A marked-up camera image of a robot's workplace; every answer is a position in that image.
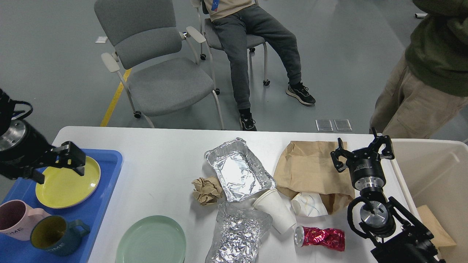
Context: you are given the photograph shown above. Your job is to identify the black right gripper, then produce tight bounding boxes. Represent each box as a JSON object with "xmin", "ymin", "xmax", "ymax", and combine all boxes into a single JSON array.
[{"xmin": 331, "ymin": 127, "xmax": 395, "ymax": 191}]

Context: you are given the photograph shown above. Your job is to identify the light green plate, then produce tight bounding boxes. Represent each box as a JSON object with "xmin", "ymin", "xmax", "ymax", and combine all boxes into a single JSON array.
[{"xmin": 115, "ymin": 215, "xmax": 186, "ymax": 263}]

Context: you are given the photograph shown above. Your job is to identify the beige plastic bin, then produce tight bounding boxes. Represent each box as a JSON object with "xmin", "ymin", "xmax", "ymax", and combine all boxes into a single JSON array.
[{"xmin": 392, "ymin": 139, "xmax": 468, "ymax": 263}]

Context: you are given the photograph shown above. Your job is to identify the standing person green hoodie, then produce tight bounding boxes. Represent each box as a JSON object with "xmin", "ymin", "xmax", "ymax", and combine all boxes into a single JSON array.
[{"xmin": 369, "ymin": 0, "xmax": 468, "ymax": 139}]

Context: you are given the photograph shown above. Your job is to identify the metal floor plates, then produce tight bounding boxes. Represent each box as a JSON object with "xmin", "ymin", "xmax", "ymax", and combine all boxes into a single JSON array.
[{"xmin": 315, "ymin": 119, "xmax": 353, "ymax": 132}]

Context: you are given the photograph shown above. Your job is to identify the aluminium foil tray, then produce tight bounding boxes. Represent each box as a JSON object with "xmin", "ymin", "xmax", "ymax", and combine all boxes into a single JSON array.
[{"xmin": 204, "ymin": 138, "xmax": 276, "ymax": 202}]

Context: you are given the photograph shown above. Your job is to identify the crushed red can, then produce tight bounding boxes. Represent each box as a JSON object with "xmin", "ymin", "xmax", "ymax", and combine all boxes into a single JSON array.
[{"xmin": 294, "ymin": 226, "xmax": 346, "ymax": 252}]

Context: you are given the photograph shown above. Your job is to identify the brown paper bag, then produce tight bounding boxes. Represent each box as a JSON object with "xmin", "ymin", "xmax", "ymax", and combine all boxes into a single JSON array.
[{"xmin": 273, "ymin": 141, "xmax": 355, "ymax": 214}]

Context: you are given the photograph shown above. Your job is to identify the pink mug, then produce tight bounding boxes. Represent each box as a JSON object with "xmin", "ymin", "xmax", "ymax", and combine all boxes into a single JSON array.
[{"xmin": 0, "ymin": 199, "xmax": 50, "ymax": 241}]

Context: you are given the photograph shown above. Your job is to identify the brown paper in bin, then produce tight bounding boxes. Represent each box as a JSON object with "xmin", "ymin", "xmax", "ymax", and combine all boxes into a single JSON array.
[{"xmin": 417, "ymin": 205, "xmax": 457, "ymax": 249}]

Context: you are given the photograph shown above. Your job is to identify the crumpled aluminium foil sheet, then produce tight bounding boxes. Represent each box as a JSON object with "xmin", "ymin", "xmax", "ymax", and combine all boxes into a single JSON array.
[{"xmin": 205, "ymin": 202, "xmax": 273, "ymax": 263}]

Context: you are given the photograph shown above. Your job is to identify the occupied grey chair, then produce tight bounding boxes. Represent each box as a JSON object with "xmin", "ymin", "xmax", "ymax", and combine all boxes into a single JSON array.
[{"xmin": 191, "ymin": 0, "xmax": 270, "ymax": 87}]

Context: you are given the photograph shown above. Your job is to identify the teal mug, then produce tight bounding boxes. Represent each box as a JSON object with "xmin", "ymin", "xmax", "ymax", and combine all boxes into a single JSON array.
[{"xmin": 30, "ymin": 215, "xmax": 91, "ymax": 256}]

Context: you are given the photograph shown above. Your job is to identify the crushed white paper cup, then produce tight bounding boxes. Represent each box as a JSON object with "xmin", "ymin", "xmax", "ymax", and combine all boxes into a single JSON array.
[{"xmin": 291, "ymin": 193, "xmax": 329, "ymax": 217}]

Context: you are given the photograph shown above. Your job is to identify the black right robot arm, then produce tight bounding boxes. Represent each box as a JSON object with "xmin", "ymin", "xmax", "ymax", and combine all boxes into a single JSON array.
[{"xmin": 331, "ymin": 128, "xmax": 445, "ymax": 263}]

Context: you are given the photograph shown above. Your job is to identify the seated person grey trousers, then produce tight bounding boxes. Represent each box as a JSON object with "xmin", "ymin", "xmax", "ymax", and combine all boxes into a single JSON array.
[{"xmin": 203, "ymin": 0, "xmax": 316, "ymax": 131}]

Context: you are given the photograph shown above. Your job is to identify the empty grey chair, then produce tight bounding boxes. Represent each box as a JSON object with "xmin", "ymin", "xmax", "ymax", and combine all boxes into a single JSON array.
[{"xmin": 94, "ymin": 0, "xmax": 224, "ymax": 129}]

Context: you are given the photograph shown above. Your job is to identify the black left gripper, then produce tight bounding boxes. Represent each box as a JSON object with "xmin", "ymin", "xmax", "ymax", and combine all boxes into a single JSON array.
[{"xmin": 0, "ymin": 120, "xmax": 86, "ymax": 184}]

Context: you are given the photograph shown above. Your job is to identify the crumpled brown paper ball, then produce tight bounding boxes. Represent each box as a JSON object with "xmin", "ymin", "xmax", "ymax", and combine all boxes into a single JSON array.
[{"xmin": 192, "ymin": 176, "xmax": 223, "ymax": 206}]

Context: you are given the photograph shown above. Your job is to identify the blue plastic tray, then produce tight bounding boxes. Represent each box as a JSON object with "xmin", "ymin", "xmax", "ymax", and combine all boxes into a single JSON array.
[{"xmin": 0, "ymin": 149, "xmax": 122, "ymax": 263}]

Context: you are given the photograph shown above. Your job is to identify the yellow plate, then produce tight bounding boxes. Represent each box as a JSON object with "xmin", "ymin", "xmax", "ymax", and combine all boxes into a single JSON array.
[{"xmin": 35, "ymin": 156, "xmax": 101, "ymax": 209}]

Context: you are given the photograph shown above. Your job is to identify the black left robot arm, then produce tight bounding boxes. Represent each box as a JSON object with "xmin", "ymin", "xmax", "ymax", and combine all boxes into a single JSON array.
[{"xmin": 0, "ymin": 90, "xmax": 86, "ymax": 184}]

